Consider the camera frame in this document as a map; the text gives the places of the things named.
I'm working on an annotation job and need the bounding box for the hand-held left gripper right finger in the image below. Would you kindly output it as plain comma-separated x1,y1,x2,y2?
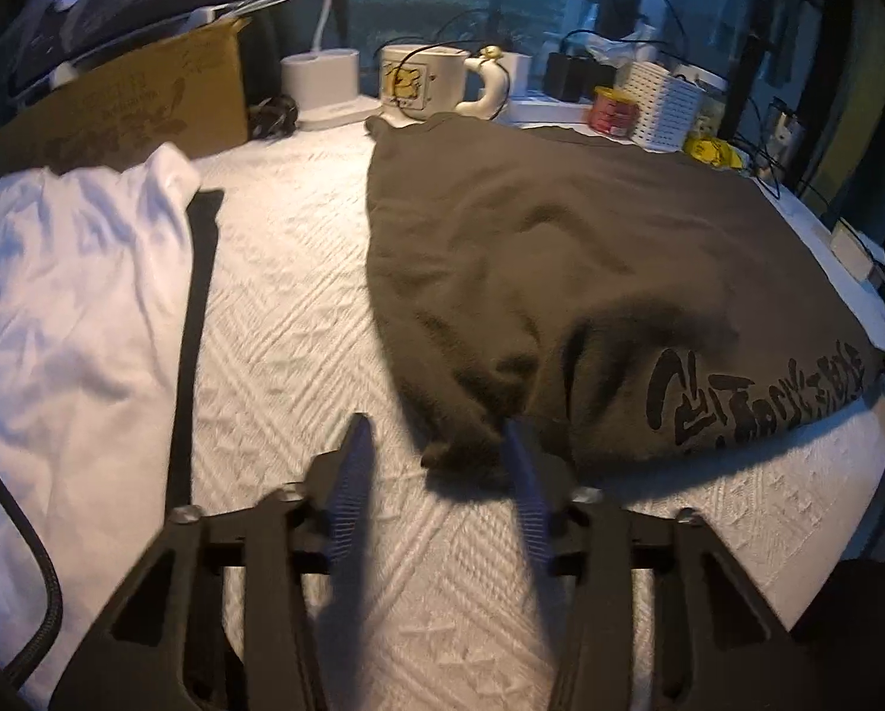
502,417,821,711

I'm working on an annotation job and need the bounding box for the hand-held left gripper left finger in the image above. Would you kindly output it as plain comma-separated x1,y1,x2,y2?
49,413,376,711

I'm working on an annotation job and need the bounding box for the dark brown t-shirt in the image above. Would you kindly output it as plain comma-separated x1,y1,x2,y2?
364,113,885,490

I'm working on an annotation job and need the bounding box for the white garment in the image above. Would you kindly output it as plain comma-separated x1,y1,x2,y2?
0,142,205,704

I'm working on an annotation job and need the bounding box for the white power strip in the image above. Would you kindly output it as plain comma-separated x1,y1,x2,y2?
505,92,599,127

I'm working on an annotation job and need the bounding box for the yellow packet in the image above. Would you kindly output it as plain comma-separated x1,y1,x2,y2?
683,134,747,171

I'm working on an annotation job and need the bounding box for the red can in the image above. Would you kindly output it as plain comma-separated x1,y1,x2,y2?
589,87,642,138

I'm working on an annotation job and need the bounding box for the white perforated basket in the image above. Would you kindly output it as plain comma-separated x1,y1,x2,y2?
615,59,706,153

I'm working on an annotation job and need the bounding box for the small white box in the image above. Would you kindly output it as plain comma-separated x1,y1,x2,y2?
828,218,885,277

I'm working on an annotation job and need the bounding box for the black charger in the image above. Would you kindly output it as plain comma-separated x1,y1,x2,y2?
546,52,613,101

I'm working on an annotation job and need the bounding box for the white charger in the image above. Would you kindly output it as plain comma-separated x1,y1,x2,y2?
498,52,537,99

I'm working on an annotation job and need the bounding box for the white desk lamp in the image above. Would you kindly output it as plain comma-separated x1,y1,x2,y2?
280,0,382,133

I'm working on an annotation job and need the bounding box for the white printed mug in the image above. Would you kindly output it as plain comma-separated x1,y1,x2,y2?
378,44,514,123

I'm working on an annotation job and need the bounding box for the glass jar white lid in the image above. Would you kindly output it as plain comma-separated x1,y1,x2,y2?
672,66,729,138

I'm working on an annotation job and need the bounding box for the white crumpled tissue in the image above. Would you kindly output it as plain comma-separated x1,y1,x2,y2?
586,30,666,69

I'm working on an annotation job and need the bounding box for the cardboard box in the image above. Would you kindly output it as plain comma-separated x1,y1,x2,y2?
0,15,251,180

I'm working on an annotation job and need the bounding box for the yellow curtain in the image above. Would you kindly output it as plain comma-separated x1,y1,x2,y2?
820,0,885,190

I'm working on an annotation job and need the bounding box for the black strap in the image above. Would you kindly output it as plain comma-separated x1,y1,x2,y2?
165,188,226,515

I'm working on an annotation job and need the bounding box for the black braided cable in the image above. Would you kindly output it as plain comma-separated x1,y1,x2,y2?
0,425,65,690

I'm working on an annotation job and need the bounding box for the coiled black cable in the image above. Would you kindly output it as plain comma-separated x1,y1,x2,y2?
248,92,300,140

